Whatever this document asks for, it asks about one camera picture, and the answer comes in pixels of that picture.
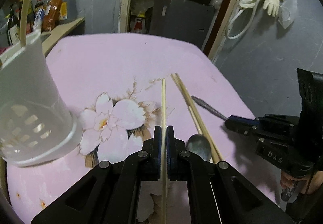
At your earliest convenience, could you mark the soy sauce bottle red cap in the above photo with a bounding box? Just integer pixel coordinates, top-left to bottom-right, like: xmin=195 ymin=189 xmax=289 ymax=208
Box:
xmin=34 ymin=0 xmax=44 ymax=16

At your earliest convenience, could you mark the clear hanging plastic bag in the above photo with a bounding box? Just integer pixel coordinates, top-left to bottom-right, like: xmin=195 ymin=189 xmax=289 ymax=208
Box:
xmin=278 ymin=0 xmax=297 ymax=30

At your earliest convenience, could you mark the dark wine bottle white label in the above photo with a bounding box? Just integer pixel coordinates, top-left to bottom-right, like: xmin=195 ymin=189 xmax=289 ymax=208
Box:
xmin=7 ymin=5 xmax=19 ymax=45

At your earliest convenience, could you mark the pink floral table cloth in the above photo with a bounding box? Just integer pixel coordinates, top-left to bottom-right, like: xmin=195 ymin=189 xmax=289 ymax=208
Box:
xmin=7 ymin=34 xmax=280 ymax=223

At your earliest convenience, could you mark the metal spoon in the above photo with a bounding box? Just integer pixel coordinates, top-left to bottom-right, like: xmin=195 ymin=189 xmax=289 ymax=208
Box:
xmin=186 ymin=96 xmax=227 ymax=162

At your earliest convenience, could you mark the black cabinet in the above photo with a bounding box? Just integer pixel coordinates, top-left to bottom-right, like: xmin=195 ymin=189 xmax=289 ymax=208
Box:
xmin=148 ymin=0 xmax=215 ymax=49

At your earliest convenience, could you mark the door frame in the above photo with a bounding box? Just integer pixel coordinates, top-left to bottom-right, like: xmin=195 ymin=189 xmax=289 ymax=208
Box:
xmin=118 ymin=0 xmax=240 ymax=60

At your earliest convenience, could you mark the right hand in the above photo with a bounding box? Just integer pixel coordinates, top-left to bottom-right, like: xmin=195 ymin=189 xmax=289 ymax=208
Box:
xmin=280 ymin=171 xmax=322 ymax=194

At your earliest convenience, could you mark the orange spice bag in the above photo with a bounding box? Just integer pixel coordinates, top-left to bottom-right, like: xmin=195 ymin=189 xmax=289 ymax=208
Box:
xmin=42 ymin=0 xmax=62 ymax=32

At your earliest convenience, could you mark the white plastic utensil holder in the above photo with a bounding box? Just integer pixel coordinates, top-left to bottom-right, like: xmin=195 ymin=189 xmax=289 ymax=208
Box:
xmin=0 ymin=30 xmax=83 ymax=168

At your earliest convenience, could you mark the large oil jug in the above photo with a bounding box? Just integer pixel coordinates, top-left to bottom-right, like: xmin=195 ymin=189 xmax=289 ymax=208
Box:
xmin=59 ymin=0 xmax=77 ymax=24

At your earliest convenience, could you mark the white hose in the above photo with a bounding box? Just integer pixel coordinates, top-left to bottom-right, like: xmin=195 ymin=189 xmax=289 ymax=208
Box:
xmin=226 ymin=0 xmax=266 ymax=40

